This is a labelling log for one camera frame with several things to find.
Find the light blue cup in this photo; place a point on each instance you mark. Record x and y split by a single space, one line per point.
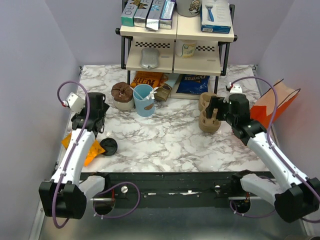
145 107

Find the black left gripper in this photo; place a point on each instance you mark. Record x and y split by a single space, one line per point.
80 114

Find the grey cartoon mug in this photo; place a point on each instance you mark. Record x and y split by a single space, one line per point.
188 8

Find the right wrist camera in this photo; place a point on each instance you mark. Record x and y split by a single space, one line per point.
234 88

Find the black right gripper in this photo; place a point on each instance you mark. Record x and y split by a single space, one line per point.
216 102

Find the orange snack packet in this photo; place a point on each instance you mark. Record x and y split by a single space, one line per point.
95 150

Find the orange snack bag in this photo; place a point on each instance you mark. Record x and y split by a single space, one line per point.
153 79

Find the olive brown small package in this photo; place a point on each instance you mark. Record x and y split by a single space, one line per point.
163 93

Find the purple white toothpaste box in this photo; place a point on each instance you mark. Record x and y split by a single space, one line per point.
166 17

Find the white printed paper cup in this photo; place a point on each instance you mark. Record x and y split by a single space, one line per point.
185 48

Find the brown and white pouch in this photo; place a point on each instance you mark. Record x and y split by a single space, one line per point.
123 96

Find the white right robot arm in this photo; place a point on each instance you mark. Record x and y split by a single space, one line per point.
294 195

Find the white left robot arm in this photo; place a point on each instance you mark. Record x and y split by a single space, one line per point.
64 195

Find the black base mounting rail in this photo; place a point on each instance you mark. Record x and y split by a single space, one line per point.
172 189

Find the blue Doritos chip bag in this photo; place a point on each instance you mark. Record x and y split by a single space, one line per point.
193 84

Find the black plastic cup lid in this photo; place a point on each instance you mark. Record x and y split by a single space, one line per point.
109 145

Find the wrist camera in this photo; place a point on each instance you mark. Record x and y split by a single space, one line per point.
74 102
234 88

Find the orange paper gift bag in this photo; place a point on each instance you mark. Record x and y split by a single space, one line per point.
263 109

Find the blue razor package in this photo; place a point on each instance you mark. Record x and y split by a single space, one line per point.
215 17

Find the silver blue toothpaste box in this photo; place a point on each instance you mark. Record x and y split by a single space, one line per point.
153 19

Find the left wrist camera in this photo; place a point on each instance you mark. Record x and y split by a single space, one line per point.
74 102

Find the teal toothpaste box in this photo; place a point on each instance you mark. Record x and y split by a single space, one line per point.
127 16

